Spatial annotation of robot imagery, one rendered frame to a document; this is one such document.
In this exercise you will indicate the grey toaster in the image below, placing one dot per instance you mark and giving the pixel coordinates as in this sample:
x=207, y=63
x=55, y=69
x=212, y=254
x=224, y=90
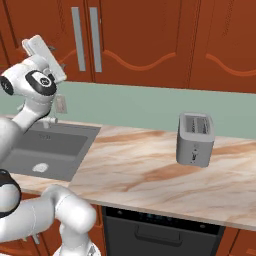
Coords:
x=195, y=140

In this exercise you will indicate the grey sink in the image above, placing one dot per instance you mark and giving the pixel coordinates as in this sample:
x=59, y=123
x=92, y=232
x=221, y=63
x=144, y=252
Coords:
x=53, y=150

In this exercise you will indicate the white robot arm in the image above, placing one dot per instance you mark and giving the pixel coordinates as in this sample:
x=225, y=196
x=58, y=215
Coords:
x=30, y=213

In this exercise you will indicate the grey wall socket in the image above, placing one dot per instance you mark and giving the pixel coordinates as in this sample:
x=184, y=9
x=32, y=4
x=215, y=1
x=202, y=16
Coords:
x=61, y=104

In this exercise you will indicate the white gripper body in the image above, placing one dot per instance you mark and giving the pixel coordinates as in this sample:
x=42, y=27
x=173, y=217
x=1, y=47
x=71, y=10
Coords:
x=43, y=55

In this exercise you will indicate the black dishwasher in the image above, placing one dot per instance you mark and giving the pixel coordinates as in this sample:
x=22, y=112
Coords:
x=160, y=233

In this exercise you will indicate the red-brown wall cabinet door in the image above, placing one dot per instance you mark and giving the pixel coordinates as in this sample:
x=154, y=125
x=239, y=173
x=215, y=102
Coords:
x=63, y=20
x=143, y=36
x=226, y=40
x=3, y=33

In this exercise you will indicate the silver tap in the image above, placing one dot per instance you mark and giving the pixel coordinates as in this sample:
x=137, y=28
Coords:
x=50, y=121

